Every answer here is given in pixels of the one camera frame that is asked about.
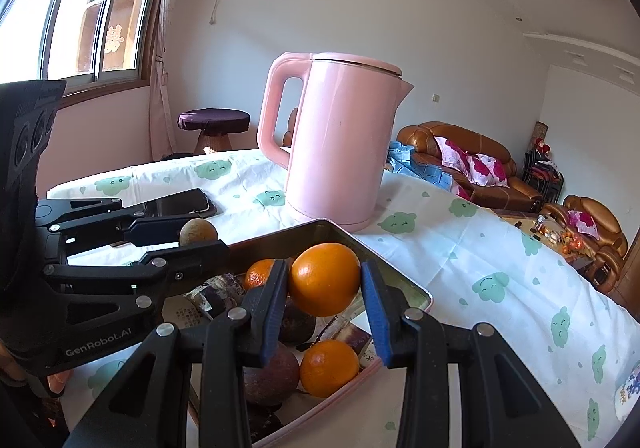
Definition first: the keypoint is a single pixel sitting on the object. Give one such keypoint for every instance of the white cloud print tablecloth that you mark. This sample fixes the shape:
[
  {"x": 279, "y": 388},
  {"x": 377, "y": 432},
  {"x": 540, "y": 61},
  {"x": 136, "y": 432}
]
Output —
[{"x": 450, "y": 248}]

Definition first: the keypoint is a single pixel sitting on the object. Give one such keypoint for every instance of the pink electric kettle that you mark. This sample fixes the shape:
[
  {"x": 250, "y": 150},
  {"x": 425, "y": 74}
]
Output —
[{"x": 332, "y": 142}]

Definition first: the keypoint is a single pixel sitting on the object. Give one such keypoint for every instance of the tall patterned vase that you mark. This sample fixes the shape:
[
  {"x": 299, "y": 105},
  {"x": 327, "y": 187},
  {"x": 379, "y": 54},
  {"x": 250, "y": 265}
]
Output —
[{"x": 541, "y": 131}]

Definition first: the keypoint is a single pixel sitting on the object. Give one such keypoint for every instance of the brown leather sofa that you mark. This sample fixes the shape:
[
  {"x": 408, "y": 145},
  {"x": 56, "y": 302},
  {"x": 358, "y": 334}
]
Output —
[{"x": 420, "y": 137}]

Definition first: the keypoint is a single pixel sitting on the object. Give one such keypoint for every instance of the small orange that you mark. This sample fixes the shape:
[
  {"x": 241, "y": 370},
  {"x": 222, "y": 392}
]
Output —
[{"x": 259, "y": 274}]

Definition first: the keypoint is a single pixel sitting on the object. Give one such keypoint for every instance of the pink metal tin box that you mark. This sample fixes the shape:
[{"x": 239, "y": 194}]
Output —
[{"x": 395, "y": 293}]

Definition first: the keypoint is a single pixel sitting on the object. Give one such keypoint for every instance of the white mug blue print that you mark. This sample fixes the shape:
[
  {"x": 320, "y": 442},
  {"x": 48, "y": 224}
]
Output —
[{"x": 629, "y": 390}]

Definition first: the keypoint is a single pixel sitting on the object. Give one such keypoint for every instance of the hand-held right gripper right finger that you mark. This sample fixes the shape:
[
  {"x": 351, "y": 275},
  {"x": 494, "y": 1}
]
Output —
[{"x": 377, "y": 323}]

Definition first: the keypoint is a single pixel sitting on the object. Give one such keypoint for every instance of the pale pink curtain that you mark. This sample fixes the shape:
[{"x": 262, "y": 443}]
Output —
[{"x": 162, "y": 87}]

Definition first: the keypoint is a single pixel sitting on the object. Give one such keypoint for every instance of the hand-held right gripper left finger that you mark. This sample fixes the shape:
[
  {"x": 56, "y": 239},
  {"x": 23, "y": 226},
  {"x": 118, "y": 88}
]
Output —
[{"x": 277, "y": 323}]

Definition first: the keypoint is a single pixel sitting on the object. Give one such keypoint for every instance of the orange brown chair back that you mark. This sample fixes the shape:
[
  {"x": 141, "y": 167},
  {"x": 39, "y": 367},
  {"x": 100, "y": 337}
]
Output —
[{"x": 291, "y": 127}]

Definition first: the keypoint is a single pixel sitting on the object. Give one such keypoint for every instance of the small brown round fruit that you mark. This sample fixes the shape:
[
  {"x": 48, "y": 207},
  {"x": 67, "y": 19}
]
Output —
[{"x": 197, "y": 232}]

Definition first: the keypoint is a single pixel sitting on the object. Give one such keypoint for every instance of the window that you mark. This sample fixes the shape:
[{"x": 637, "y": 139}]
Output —
[{"x": 75, "y": 7}]

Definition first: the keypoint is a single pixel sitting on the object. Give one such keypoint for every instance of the purple passion fruit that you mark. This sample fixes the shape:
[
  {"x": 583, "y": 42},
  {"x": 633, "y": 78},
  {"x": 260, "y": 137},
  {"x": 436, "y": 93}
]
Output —
[{"x": 272, "y": 378}]

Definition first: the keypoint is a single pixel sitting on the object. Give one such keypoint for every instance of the brown leather armchair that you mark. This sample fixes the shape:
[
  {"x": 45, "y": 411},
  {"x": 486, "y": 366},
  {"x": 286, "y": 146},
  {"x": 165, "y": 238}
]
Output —
[{"x": 607, "y": 228}]

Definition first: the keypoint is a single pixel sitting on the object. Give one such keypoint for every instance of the printed paper leaflet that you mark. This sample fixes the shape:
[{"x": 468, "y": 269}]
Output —
[{"x": 182, "y": 315}]

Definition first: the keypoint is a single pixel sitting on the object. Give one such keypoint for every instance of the floral pink pillow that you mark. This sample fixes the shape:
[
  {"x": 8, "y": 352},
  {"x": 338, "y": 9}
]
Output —
[
  {"x": 489, "y": 170},
  {"x": 582, "y": 222},
  {"x": 455, "y": 155}
]

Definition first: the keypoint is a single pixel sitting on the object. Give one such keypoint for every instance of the stacked black chairs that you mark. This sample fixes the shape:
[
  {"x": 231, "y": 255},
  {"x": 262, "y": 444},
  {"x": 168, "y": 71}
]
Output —
[{"x": 542, "y": 172}]

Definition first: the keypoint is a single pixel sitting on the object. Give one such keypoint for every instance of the blue plaid cloth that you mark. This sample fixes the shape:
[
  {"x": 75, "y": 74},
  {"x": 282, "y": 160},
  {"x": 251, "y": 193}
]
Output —
[{"x": 415, "y": 162}]

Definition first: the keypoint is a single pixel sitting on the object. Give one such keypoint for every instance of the purple cushioned stool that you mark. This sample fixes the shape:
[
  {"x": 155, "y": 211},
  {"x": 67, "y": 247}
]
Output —
[{"x": 212, "y": 122}]

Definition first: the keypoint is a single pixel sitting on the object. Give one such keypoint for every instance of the wooden coffee table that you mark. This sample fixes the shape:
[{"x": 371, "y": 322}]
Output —
[{"x": 547, "y": 233}]

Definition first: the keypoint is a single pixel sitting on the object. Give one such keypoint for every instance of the large orange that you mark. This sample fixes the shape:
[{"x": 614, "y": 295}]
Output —
[{"x": 327, "y": 368}]

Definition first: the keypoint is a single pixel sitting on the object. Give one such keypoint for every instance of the black smartphone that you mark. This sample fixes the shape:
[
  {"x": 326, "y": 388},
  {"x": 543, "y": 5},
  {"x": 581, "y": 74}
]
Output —
[{"x": 172, "y": 204}]

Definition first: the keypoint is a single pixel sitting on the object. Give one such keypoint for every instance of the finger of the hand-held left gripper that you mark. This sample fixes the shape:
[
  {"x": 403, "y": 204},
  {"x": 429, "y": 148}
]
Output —
[
  {"x": 200, "y": 258},
  {"x": 155, "y": 232}
]

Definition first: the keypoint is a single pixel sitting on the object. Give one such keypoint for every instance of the person's left hand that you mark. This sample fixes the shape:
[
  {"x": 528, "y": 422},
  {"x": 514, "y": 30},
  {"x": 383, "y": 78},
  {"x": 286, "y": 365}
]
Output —
[{"x": 59, "y": 382}]

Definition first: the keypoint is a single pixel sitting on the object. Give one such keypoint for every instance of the medium orange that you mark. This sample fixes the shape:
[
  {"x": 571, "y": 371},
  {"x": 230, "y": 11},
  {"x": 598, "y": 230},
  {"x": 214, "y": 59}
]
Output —
[{"x": 325, "y": 285}]

